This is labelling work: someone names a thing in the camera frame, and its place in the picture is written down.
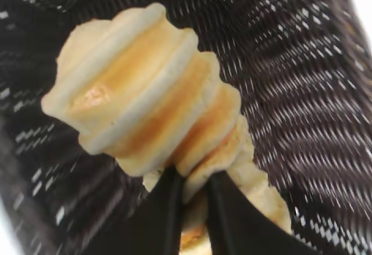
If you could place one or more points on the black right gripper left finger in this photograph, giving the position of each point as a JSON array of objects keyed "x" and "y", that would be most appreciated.
[{"x": 151, "y": 226}]

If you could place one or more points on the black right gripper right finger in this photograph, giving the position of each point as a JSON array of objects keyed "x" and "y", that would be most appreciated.
[{"x": 241, "y": 229}]

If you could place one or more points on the long striped bread loaf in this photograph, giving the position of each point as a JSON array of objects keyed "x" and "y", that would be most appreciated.
[{"x": 139, "y": 92}]

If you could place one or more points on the dark brown wicker basket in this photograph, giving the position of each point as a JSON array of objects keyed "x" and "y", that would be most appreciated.
[{"x": 290, "y": 92}]

